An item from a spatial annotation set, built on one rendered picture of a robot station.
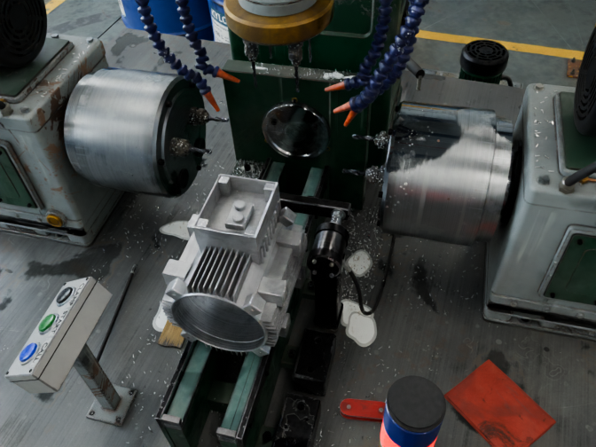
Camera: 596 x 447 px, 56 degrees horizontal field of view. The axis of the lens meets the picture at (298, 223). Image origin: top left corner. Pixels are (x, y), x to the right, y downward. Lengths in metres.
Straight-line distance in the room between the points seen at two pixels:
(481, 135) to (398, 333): 0.41
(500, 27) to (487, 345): 2.81
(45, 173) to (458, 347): 0.88
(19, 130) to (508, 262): 0.92
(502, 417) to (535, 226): 0.34
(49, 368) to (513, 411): 0.76
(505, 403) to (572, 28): 3.03
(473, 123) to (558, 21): 2.94
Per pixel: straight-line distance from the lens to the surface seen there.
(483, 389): 1.10
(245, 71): 1.16
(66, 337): 0.89
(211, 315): 0.99
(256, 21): 0.92
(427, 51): 3.45
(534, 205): 0.95
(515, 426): 1.08
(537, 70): 3.42
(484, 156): 0.97
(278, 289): 0.85
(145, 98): 1.11
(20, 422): 1.18
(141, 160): 1.09
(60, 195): 1.27
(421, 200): 0.97
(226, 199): 0.93
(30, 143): 1.19
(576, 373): 1.18
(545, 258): 1.04
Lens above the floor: 1.77
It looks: 48 degrees down
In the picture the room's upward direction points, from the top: 4 degrees counter-clockwise
